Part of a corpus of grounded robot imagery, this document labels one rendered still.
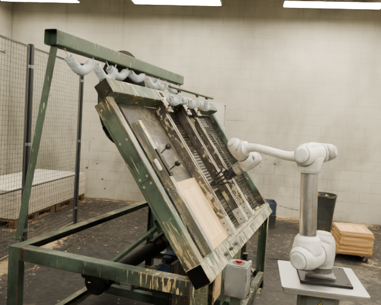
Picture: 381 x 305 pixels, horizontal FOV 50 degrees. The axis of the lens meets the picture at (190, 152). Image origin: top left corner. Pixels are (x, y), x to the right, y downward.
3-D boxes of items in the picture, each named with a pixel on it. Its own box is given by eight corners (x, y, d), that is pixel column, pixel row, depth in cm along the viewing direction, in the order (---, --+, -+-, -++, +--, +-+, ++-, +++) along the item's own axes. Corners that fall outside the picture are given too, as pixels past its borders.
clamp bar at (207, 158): (239, 224, 331) (264, 210, 324) (167, 101, 348) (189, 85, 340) (241, 222, 340) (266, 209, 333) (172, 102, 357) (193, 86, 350)
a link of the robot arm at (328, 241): (338, 265, 262) (341, 232, 260) (325, 272, 249) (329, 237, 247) (314, 258, 273) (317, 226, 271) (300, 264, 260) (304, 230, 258)
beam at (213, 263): (195, 291, 227) (211, 283, 224) (184, 272, 229) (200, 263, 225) (263, 216, 434) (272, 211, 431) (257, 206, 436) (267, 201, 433)
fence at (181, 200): (207, 255, 251) (212, 252, 249) (133, 123, 264) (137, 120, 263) (209, 252, 255) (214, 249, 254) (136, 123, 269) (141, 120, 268)
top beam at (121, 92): (101, 100, 243) (113, 91, 239) (93, 86, 244) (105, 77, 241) (210, 116, 450) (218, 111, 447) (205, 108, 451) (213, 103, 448)
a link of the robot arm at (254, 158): (244, 166, 302) (234, 155, 295) (262, 155, 297) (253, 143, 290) (247, 175, 294) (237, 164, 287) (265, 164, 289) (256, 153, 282)
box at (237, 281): (244, 301, 218) (247, 268, 217) (223, 296, 222) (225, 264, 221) (249, 293, 229) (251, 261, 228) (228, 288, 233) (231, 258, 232)
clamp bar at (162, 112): (225, 237, 292) (254, 221, 284) (145, 97, 308) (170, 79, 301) (228, 233, 301) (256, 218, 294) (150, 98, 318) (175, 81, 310)
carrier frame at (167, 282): (196, 422, 231) (206, 278, 225) (3, 359, 277) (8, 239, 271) (263, 286, 437) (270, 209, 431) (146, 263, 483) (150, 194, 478)
